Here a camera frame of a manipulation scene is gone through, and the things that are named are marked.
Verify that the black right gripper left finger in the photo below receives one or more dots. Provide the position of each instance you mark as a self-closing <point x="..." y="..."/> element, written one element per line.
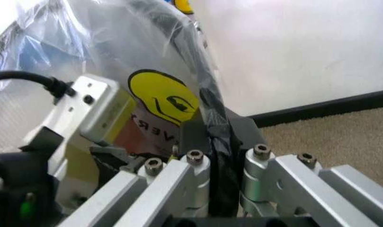
<point x="166" y="189"/>

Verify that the black baseboard strip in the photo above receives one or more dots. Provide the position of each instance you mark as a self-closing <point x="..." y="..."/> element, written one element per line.
<point x="324" y="104"/>

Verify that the clear plastic bag yellow smiley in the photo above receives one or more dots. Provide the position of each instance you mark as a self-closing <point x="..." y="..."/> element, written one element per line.
<point x="115" y="47"/>

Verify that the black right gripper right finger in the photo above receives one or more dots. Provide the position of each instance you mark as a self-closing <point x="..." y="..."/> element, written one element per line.
<point x="292" y="186"/>

